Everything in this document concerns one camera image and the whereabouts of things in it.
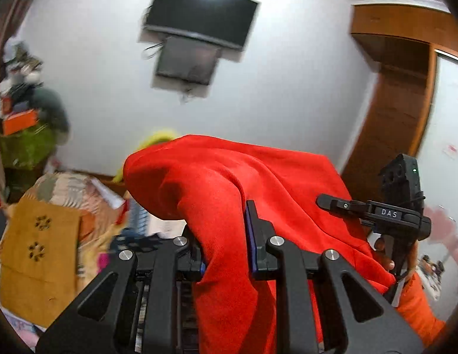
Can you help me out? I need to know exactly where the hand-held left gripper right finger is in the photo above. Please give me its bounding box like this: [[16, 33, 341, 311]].
[[246, 201, 426, 354]]

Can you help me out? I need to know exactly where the wall television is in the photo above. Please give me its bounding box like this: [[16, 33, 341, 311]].
[[143, 0, 260, 52]]

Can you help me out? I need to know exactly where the white wardrobe with stickers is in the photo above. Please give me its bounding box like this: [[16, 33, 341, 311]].
[[413, 204, 458, 321]]

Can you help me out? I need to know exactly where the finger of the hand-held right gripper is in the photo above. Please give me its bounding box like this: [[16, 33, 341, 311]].
[[316, 194, 370, 217]]

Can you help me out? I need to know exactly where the white door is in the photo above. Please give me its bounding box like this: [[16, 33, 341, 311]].
[[413, 52, 458, 211]]

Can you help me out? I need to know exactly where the blue patterned bedcover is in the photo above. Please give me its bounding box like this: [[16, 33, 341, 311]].
[[111, 201, 189, 257]]

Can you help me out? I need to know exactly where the mustard blanket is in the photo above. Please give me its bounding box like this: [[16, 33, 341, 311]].
[[0, 195, 87, 330]]

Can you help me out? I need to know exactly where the small dark wall screen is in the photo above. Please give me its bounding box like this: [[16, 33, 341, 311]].
[[151, 35, 224, 98]]

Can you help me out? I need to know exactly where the red garment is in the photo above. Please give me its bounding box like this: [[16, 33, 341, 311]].
[[123, 135, 399, 354]]

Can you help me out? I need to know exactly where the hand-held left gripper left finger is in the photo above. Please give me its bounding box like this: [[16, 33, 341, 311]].
[[35, 227, 207, 354]]

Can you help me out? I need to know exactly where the pile of clutter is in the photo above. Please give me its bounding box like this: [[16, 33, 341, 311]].
[[0, 40, 71, 201]]

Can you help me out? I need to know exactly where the peach patterned blanket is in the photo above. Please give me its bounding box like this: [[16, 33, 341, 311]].
[[24, 171, 126, 237]]

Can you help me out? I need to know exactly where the yellow cloth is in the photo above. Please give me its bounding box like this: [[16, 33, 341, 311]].
[[113, 128, 178, 184]]

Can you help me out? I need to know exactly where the person's right hand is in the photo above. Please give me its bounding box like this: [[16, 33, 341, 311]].
[[374, 237, 395, 271]]

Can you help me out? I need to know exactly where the person's right forearm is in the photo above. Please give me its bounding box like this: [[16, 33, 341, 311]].
[[394, 270, 446, 337]]

